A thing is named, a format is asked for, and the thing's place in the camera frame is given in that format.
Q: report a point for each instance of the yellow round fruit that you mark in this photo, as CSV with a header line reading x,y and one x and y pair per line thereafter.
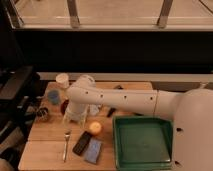
x,y
95,128

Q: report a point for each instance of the green plastic tray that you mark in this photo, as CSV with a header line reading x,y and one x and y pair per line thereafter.
x,y
142,143

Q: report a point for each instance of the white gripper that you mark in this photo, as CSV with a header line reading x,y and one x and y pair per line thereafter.
x,y
75,113

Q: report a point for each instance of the dark red bowl with food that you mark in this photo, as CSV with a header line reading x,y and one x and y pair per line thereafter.
x,y
64,106

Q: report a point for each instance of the small dark metal clip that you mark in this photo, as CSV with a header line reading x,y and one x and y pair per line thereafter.
x,y
118,87

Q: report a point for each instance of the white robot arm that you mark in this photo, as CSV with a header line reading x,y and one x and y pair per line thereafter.
x,y
191,112

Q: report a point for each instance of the silver metal fork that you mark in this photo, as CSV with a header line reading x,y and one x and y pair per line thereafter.
x,y
66,137

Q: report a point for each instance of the blue sponge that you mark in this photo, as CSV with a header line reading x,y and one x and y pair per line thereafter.
x,y
93,151

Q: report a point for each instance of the blue plastic cup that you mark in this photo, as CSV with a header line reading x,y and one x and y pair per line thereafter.
x,y
53,97

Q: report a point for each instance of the black handled utensil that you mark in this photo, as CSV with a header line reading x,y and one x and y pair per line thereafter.
x,y
110,112

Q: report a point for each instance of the small dark patterned cup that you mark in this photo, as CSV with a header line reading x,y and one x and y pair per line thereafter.
x,y
42,114

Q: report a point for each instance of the crumpled white blue cloth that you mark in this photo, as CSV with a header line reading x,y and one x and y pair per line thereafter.
x,y
94,109

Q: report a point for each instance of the white paper cup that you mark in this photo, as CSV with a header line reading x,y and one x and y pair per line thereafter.
x,y
63,80

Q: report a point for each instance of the black chair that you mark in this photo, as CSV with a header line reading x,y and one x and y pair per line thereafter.
x,y
15,95

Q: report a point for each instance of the black rectangular block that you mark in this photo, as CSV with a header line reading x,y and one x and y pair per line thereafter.
x,y
82,143

